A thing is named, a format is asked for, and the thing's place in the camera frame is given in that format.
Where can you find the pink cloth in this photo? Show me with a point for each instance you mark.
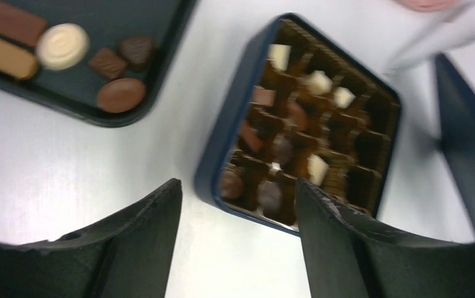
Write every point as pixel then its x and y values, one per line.
pixel 428 5

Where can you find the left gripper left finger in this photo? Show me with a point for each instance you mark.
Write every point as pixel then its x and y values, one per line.
pixel 127 254

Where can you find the white round chocolate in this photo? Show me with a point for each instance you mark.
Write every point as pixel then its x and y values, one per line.
pixel 62 46

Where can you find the milk chocolate bar piece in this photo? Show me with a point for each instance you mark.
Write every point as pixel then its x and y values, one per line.
pixel 20 26

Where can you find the brown oval chocolate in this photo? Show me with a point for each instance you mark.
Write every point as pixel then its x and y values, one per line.
pixel 121 95

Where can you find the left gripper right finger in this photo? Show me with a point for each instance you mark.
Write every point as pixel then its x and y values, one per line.
pixel 350 254

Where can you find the small dark square chocolate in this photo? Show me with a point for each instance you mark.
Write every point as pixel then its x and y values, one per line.
pixel 108 64

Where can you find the blue chocolate box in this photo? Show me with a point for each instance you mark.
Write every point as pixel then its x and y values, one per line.
pixel 298 107

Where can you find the blue box lid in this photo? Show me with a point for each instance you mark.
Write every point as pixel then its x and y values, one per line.
pixel 456 102

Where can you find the caramel rectangular chocolate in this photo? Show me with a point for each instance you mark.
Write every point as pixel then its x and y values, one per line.
pixel 16 61

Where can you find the dark textured chocolate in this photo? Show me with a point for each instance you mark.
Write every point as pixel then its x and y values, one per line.
pixel 137 50

